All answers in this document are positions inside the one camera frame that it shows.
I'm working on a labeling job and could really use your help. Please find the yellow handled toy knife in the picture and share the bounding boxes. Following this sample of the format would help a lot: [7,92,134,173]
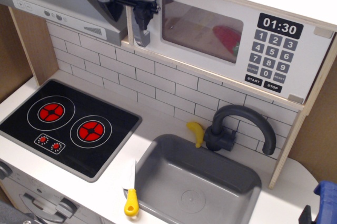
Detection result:
[122,159,140,217]

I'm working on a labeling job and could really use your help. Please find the black object bottom right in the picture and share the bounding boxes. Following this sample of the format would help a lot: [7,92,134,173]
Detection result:
[298,205,313,224]

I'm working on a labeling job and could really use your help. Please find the grey toy oven door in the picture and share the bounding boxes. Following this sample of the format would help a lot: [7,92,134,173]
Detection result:
[1,172,104,223]

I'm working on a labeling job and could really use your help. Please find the grey range hood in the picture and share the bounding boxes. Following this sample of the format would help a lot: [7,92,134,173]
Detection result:
[1,0,127,46]

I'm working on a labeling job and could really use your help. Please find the wooden toy kitchen cabinet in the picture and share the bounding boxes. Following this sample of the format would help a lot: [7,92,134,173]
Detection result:
[1,0,336,187]

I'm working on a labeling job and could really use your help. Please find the dark grey toy faucet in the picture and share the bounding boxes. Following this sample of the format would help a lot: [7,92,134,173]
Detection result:
[203,104,277,156]

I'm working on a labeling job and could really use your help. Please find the blue plastic object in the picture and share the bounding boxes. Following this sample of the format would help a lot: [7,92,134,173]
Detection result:
[314,181,336,224]

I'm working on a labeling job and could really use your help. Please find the grey oven knob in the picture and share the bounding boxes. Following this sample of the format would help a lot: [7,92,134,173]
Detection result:
[0,161,13,180]

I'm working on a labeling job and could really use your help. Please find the yellow toy banana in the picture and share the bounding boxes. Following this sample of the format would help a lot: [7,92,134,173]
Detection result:
[186,122,204,148]

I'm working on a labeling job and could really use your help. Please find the black toy stove top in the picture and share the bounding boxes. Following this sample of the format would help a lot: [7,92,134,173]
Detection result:
[1,80,142,182]

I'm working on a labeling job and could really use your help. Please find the red toy chili pepper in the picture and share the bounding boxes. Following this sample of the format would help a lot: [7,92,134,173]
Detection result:
[212,25,241,56]

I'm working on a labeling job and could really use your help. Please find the white toy microwave door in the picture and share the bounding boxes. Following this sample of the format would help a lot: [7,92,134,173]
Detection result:
[146,0,334,103]

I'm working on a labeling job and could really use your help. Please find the grey toy sink basin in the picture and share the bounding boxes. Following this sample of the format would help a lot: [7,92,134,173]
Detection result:
[135,134,262,223]

